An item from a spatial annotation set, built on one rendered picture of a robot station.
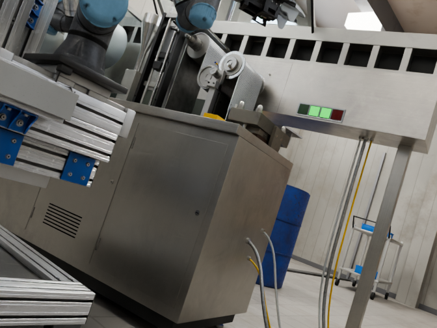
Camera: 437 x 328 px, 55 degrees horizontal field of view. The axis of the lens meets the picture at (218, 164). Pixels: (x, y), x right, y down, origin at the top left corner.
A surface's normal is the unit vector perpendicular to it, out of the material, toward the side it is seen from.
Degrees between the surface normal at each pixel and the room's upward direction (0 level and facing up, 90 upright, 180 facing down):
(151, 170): 90
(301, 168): 90
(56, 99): 90
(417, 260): 90
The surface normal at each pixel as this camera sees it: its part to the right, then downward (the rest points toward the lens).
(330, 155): -0.61, -0.27
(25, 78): 0.73, 0.18
